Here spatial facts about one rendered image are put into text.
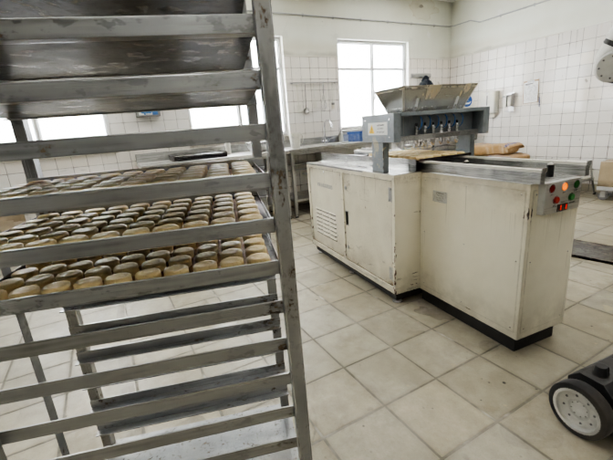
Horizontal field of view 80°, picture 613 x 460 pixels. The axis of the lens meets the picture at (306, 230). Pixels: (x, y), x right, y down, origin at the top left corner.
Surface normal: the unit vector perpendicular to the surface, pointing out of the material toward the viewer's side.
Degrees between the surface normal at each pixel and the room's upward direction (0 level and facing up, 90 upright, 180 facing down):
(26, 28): 90
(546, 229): 90
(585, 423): 90
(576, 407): 90
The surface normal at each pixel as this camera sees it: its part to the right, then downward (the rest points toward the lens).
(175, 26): 0.22, 0.25
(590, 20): -0.88, 0.19
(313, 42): 0.48, 0.21
